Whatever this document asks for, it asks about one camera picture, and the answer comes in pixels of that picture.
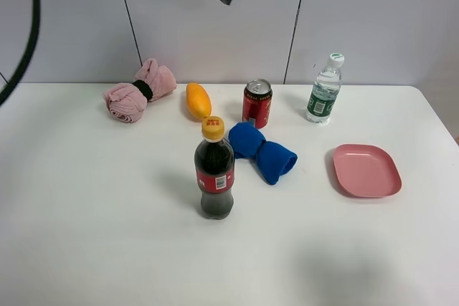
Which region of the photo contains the black hair tie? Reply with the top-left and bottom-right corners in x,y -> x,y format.
133,80 -> 155,102

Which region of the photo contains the blue rolled towel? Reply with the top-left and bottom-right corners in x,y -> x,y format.
228,123 -> 298,185

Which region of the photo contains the water bottle green label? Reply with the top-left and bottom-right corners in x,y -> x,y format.
306,53 -> 345,124

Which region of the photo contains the pink square plate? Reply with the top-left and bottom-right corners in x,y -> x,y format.
332,144 -> 402,199

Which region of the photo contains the red soda can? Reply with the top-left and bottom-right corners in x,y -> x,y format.
242,79 -> 273,129

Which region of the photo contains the cola bottle yellow cap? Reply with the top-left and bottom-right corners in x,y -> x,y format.
194,116 -> 235,220

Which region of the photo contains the yellow mango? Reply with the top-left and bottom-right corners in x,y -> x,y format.
186,82 -> 212,120

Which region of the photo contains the black cable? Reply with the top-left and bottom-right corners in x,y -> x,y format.
0,0 -> 41,106

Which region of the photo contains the pink rolled towel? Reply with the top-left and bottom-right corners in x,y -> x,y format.
103,59 -> 177,123

